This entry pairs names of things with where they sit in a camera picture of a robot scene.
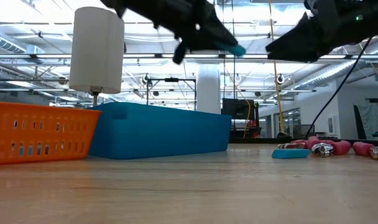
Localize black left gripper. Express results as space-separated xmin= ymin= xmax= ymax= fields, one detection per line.
xmin=164 ymin=0 xmax=239 ymax=64

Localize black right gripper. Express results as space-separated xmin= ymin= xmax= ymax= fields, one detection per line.
xmin=265 ymin=0 xmax=378 ymax=63

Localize pink handled pliers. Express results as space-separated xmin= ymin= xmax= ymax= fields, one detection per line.
xmin=306 ymin=136 xmax=352 ymax=157
xmin=277 ymin=139 xmax=308 ymax=150
xmin=353 ymin=141 xmax=378 ymax=161

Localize white pillar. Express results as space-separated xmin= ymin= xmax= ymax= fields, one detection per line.
xmin=196 ymin=63 xmax=222 ymax=114

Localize black monitor on stand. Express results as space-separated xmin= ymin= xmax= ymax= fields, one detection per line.
xmin=221 ymin=98 xmax=261 ymax=139

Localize blue plastic bin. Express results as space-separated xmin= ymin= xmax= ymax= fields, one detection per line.
xmin=88 ymin=101 xmax=233 ymax=161

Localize orange perforated plastic basket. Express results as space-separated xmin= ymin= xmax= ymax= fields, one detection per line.
xmin=0 ymin=101 xmax=102 ymax=166

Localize yellow hanging cable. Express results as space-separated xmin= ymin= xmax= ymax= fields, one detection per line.
xmin=267 ymin=0 xmax=285 ymax=135

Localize black distant rig frame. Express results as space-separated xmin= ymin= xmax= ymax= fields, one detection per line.
xmin=146 ymin=77 xmax=197 ymax=111

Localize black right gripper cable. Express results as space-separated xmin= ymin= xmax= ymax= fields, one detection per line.
xmin=305 ymin=37 xmax=374 ymax=139

